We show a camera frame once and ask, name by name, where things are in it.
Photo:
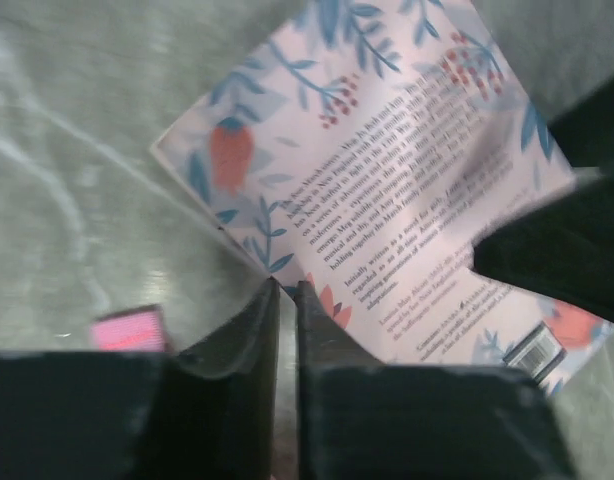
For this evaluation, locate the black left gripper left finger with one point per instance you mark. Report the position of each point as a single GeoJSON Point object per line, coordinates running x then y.
{"type": "Point", "coordinates": [244, 344]}

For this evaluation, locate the floral pink notebook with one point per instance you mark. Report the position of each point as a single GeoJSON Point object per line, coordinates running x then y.
{"type": "Point", "coordinates": [362, 148]}

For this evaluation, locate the pink student backpack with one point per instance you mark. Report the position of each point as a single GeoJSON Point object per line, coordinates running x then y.
{"type": "Point", "coordinates": [138, 329]}

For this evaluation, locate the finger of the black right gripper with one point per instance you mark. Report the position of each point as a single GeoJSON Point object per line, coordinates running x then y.
{"type": "Point", "coordinates": [564, 248]}

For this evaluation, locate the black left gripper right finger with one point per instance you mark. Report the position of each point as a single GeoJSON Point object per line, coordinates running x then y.
{"type": "Point", "coordinates": [320, 340]}

